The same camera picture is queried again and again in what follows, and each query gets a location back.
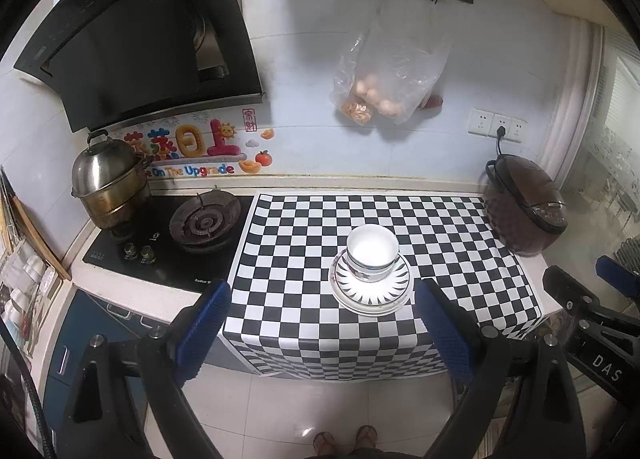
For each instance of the colourful wall sticker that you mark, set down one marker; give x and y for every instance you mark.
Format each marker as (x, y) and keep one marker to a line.
(200, 144)

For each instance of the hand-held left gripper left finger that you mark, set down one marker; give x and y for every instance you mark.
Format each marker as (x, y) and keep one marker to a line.
(202, 329)

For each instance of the black glass gas cooktop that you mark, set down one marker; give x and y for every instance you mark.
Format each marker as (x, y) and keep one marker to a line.
(165, 266)

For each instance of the white plate with grey flower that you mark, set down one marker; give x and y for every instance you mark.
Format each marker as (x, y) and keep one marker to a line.
(375, 311)

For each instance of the white plate with dark stripes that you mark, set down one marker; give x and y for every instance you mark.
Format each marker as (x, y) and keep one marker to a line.
(372, 291)

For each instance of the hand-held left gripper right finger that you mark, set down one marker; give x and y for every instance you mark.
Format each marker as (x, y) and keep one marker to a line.
(445, 331)

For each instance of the person's left foot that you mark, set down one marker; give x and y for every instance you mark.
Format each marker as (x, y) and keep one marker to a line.
(324, 441)

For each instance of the dark metal rack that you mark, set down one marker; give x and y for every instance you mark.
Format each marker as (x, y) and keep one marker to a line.
(629, 249)

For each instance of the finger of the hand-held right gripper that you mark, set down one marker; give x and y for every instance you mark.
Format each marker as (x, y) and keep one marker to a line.
(567, 286)
(612, 271)

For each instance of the patterned glass sliding door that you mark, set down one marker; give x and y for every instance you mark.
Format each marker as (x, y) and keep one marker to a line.
(610, 149)

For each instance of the person's dark trousers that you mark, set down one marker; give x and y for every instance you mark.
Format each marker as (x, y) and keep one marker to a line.
(357, 455)

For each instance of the small bag of orange snacks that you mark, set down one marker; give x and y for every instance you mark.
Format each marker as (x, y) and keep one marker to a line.
(357, 111)

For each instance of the person's foot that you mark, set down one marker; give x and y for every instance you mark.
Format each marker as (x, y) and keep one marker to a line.
(366, 436)
(324, 441)

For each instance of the person's right foot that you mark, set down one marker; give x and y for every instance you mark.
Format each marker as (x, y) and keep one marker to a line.
(366, 436)

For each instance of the black range hood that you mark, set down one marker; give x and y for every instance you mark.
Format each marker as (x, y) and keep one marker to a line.
(125, 39)

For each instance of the wooden cutting board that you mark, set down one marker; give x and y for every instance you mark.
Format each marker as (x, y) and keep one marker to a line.
(42, 244)

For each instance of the cooktop control knob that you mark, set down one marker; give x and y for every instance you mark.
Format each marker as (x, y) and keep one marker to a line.
(147, 253)
(131, 250)

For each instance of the brown rice cooker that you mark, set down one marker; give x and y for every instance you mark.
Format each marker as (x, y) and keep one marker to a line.
(525, 204)

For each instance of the round gas burner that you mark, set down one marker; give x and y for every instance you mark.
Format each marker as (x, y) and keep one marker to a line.
(205, 224)

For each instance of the white wall socket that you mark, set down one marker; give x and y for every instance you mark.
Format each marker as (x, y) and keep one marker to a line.
(495, 118)
(481, 121)
(518, 129)

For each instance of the rack of white condiment bottles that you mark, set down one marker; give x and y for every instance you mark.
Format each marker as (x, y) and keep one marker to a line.
(25, 284)

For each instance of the black and white checkered mat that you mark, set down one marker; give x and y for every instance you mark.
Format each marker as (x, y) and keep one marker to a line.
(300, 264)

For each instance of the clear plastic bag of eggs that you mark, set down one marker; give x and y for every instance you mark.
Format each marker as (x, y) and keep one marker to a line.
(400, 54)

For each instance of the plain white bowl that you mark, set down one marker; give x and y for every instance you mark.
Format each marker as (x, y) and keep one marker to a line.
(372, 246)

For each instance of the blue kitchen cabinet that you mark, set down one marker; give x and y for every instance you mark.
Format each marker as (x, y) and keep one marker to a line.
(65, 354)

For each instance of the stainless steel steamer pot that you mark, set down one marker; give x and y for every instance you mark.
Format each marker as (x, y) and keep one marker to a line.
(105, 174)

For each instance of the white bowl with blue pattern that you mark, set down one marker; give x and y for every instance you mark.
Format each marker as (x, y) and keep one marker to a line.
(367, 276)

